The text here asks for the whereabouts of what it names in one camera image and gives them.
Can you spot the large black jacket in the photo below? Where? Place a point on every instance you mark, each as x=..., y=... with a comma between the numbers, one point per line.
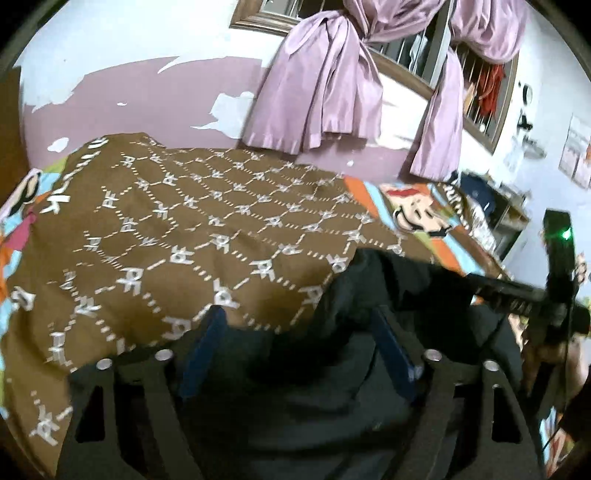
x=317, y=402

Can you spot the wooden headboard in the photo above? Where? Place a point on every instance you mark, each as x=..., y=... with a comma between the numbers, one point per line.
x=13, y=158

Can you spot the person's right hand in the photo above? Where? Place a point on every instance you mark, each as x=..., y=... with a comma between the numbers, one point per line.
x=570, y=367

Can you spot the purple curtain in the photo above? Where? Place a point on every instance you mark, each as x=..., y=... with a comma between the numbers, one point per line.
x=324, y=81
x=492, y=29

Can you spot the left purple curtain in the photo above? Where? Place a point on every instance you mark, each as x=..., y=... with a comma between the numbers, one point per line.
x=324, y=81

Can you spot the wall poster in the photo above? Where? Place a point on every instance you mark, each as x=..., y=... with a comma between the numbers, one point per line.
x=575, y=157

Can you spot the right purple curtain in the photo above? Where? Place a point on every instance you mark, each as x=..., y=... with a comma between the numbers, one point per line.
x=492, y=29

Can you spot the wooden side shelf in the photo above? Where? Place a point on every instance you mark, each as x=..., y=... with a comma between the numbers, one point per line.
x=506, y=215

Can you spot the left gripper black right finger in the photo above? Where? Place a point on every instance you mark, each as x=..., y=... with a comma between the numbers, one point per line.
x=466, y=422

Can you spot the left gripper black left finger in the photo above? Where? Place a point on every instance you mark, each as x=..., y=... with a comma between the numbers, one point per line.
x=128, y=410

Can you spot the brown cartoon monkey bedsheet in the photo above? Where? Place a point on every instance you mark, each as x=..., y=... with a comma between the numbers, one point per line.
x=136, y=241

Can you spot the red hanging cloth outside window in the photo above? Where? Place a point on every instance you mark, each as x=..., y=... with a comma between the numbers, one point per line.
x=489, y=85

